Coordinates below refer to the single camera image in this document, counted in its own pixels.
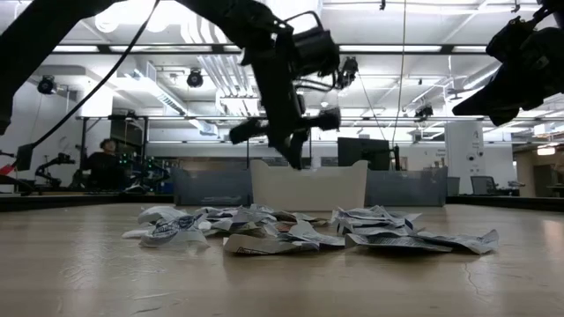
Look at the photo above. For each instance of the person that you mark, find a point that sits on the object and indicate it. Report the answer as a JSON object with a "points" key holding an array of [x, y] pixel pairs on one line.
{"points": [[103, 167]]}

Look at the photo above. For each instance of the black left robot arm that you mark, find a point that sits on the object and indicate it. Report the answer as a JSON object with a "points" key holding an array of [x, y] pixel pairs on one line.
{"points": [[35, 35]]}

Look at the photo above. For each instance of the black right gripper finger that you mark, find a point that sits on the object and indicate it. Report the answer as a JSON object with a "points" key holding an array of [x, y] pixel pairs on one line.
{"points": [[502, 117], [493, 98]]}

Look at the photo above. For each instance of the white pillar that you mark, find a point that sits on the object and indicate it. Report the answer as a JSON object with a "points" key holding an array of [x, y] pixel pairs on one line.
{"points": [[465, 154]]}

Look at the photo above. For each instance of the dark office chair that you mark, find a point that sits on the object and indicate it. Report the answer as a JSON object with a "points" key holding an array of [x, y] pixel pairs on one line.
{"points": [[482, 185]]}

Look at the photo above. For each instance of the white printed packet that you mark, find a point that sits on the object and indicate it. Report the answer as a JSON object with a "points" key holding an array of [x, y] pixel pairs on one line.
{"points": [[260, 246], [467, 242], [396, 243], [365, 216]]}

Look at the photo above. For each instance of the white ventilation duct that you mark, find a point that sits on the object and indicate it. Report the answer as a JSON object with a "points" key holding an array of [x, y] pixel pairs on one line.
{"points": [[220, 75]]}

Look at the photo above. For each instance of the red machine part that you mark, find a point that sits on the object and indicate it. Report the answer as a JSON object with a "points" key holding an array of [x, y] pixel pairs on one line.
{"points": [[6, 169]]}

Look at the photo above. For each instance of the dark storage shelf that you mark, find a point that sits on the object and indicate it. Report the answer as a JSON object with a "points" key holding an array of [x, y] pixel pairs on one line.
{"points": [[128, 132]]}

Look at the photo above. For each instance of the black ceiling spotlight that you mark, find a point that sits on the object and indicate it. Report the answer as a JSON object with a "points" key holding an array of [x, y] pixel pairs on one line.
{"points": [[350, 70], [424, 111], [46, 85], [195, 79]]}

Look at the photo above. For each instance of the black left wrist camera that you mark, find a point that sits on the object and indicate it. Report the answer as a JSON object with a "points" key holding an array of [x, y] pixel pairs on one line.
{"points": [[315, 50]]}

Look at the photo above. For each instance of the small black monitor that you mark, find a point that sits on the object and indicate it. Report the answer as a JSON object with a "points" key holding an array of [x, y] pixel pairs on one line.
{"points": [[25, 156]]}

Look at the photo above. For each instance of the white plastic bin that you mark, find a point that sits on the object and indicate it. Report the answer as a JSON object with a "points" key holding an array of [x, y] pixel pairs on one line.
{"points": [[308, 189]]}

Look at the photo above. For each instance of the blue label antiseptic packet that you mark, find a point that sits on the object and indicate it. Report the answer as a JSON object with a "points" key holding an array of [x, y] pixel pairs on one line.
{"points": [[174, 230]]}

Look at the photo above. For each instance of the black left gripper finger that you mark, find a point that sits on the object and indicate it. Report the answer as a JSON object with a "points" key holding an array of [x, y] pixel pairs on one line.
{"points": [[299, 149], [286, 152]]}

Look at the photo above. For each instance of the white wipe packet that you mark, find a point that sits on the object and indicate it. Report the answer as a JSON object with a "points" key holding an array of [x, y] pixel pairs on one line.
{"points": [[161, 214], [134, 232], [315, 235]]}

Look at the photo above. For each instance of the grey plastic bin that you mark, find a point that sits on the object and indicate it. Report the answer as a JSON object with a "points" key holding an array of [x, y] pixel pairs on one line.
{"points": [[405, 187], [211, 187]]}

